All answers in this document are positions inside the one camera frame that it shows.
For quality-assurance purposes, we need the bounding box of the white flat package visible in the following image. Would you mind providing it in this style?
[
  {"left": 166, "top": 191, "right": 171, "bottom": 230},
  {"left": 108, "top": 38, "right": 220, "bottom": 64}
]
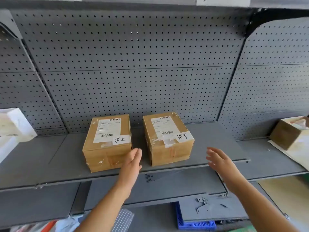
[{"left": 0, "top": 135, "right": 21, "bottom": 165}]

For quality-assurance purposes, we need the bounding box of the white paper sheet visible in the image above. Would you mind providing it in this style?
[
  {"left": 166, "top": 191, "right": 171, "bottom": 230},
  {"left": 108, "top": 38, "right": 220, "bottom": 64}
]
[{"left": 267, "top": 135, "right": 309, "bottom": 172}]

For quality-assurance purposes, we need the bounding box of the grey pegboard back panel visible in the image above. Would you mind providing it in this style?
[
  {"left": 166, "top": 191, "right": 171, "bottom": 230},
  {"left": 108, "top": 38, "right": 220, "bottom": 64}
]
[
  {"left": 217, "top": 16, "right": 309, "bottom": 141},
  {"left": 11, "top": 8, "right": 249, "bottom": 134},
  {"left": 0, "top": 21, "right": 69, "bottom": 137}
]

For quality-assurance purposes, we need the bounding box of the grey metal shelf board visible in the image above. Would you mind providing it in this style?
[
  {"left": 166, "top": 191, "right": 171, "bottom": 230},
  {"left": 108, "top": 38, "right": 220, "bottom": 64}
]
[
  {"left": 36, "top": 122, "right": 251, "bottom": 189},
  {"left": 235, "top": 138, "right": 309, "bottom": 182},
  {"left": 0, "top": 182, "right": 80, "bottom": 227},
  {"left": 83, "top": 166, "right": 229, "bottom": 211},
  {"left": 0, "top": 134, "right": 68, "bottom": 192},
  {"left": 178, "top": 190, "right": 249, "bottom": 223}
]

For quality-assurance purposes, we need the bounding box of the person's right forearm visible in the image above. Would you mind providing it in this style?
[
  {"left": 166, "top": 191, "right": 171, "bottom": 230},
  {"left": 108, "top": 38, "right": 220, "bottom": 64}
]
[{"left": 224, "top": 177, "right": 301, "bottom": 232}]

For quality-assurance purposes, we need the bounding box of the grey metal bracket piece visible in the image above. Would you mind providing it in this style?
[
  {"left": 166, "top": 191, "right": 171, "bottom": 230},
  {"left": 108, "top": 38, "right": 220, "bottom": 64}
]
[{"left": 195, "top": 197, "right": 209, "bottom": 213}]

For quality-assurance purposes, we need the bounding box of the taped brown cardboard box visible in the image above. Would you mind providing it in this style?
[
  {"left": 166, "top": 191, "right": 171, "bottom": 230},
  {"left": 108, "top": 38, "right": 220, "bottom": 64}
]
[
  {"left": 142, "top": 111, "right": 195, "bottom": 167},
  {"left": 82, "top": 114, "right": 133, "bottom": 174}
]

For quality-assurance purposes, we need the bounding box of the dark slotted upright post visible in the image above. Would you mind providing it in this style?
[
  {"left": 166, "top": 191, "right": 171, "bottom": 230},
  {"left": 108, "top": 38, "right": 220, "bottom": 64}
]
[
  {"left": 216, "top": 36, "right": 247, "bottom": 123},
  {"left": 21, "top": 39, "right": 71, "bottom": 134}
]

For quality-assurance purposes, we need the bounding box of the person's right hand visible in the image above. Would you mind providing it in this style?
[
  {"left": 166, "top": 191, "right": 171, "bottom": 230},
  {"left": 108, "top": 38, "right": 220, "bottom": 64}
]
[{"left": 205, "top": 147, "right": 246, "bottom": 194}]

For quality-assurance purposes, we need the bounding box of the grey shelf with clear rail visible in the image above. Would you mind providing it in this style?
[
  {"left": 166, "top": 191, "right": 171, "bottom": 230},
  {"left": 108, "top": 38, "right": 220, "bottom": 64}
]
[{"left": 0, "top": 0, "right": 309, "bottom": 10}]

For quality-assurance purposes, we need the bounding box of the white carton box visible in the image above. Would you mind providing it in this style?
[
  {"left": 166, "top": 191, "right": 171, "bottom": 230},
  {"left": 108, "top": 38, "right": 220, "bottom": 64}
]
[{"left": 0, "top": 108, "right": 38, "bottom": 143}]

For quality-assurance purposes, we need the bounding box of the blue plastic crate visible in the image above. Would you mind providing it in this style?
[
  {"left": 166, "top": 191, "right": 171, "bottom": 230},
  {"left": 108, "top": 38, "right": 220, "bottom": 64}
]
[{"left": 175, "top": 201, "right": 217, "bottom": 231}]

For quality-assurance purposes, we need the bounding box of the striped clear plastic bag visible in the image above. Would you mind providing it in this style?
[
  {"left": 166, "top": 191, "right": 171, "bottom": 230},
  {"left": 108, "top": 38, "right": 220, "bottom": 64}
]
[{"left": 115, "top": 209, "right": 135, "bottom": 232}]

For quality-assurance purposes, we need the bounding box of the person's left forearm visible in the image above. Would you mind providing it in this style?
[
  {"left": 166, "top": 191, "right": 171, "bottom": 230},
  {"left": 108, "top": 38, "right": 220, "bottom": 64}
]
[{"left": 75, "top": 184, "right": 134, "bottom": 232}]

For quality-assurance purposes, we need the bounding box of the person's left hand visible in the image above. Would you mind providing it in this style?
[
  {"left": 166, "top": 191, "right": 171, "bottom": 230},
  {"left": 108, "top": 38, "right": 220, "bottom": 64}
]
[{"left": 117, "top": 148, "right": 143, "bottom": 198}]

